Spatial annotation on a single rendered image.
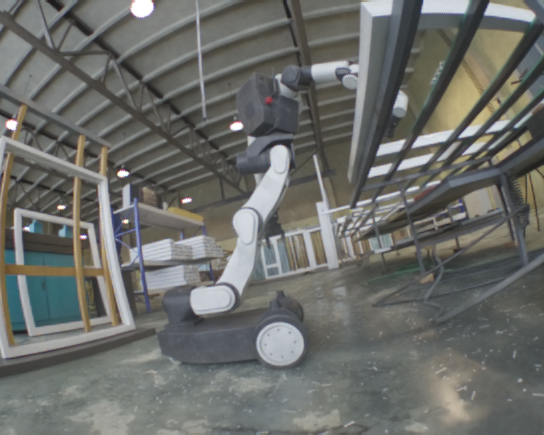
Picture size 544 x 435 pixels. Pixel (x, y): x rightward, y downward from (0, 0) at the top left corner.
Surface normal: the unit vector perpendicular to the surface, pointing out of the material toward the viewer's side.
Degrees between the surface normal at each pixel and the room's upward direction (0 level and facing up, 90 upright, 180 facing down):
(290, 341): 90
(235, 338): 90
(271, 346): 90
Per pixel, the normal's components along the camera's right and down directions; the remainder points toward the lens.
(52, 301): 0.95, -0.24
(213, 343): -0.09, -0.19
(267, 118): 0.54, 0.23
